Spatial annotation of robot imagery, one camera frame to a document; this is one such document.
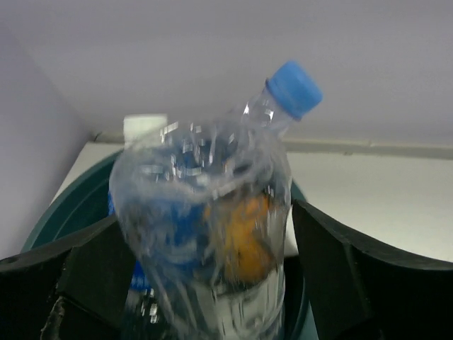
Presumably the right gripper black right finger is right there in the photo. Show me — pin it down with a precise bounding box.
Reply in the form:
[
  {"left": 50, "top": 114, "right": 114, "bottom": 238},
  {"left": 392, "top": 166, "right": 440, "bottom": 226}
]
[{"left": 292, "top": 200, "right": 452, "bottom": 339}]

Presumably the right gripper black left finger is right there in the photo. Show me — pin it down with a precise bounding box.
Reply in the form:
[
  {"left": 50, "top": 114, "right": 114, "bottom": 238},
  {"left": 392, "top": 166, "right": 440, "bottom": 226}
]
[{"left": 1, "top": 217, "right": 135, "bottom": 339}]

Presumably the orange juice bottle white cap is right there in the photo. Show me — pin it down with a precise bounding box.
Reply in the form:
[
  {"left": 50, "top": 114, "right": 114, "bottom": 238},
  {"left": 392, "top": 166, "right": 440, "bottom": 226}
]
[{"left": 202, "top": 193, "right": 277, "bottom": 286}]

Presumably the clear bottle dark blue label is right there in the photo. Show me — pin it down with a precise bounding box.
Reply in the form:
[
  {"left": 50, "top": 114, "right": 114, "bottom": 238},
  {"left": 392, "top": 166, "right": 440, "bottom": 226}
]
[{"left": 108, "top": 114, "right": 201, "bottom": 319}]

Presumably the dark green plastic bin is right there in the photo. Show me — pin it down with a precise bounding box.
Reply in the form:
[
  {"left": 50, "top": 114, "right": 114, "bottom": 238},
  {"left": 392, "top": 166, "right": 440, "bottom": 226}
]
[{"left": 22, "top": 143, "right": 318, "bottom": 339}]

